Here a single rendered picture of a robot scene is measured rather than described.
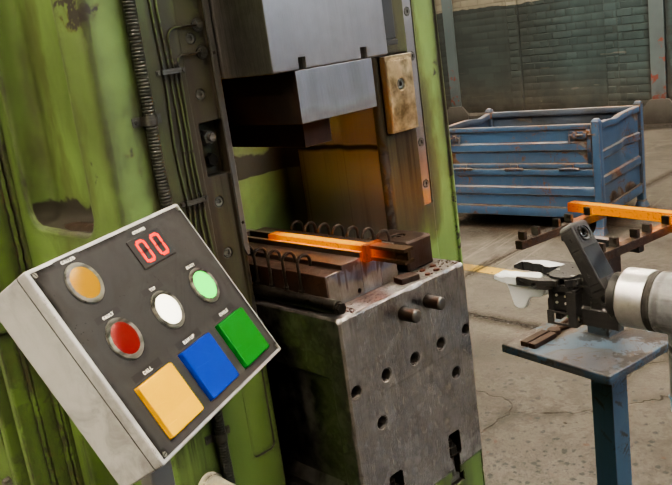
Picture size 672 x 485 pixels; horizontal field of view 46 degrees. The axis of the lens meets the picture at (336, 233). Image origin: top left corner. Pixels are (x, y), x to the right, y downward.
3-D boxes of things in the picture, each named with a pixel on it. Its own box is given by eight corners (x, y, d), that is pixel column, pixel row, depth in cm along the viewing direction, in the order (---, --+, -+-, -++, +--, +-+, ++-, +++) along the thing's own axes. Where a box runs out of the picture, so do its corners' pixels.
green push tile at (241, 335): (270, 345, 120) (241, 305, 120) (248, 366, 114) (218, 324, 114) (262, 351, 121) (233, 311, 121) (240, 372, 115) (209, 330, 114)
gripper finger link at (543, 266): (515, 292, 138) (555, 303, 130) (513, 259, 137) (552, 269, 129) (529, 287, 140) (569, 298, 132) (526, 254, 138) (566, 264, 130)
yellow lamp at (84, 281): (111, 295, 100) (104, 262, 99) (76, 307, 97) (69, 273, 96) (99, 291, 102) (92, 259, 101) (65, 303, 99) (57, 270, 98)
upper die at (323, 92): (377, 106, 156) (371, 57, 154) (302, 124, 143) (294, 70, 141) (245, 112, 186) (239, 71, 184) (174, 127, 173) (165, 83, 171)
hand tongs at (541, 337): (655, 272, 222) (655, 268, 222) (669, 275, 219) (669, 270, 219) (520, 345, 187) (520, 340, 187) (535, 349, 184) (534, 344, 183)
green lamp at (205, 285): (225, 295, 118) (220, 267, 117) (200, 305, 115) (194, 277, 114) (213, 292, 120) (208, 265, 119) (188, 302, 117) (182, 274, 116)
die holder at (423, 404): (483, 448, 181) (464, 261, 170) (369, 534, 156) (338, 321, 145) (315, 393, 221) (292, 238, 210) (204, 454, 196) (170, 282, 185)
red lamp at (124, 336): (150, 350, 100) (144, 317, 99) (118, 363, 97) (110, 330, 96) (138, 345, 102) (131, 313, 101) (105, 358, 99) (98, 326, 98)
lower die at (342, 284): (398, 278, 165) (393, 238, 163) (329, 309, 151) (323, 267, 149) (269, 257, 195) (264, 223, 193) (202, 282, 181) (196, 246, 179)
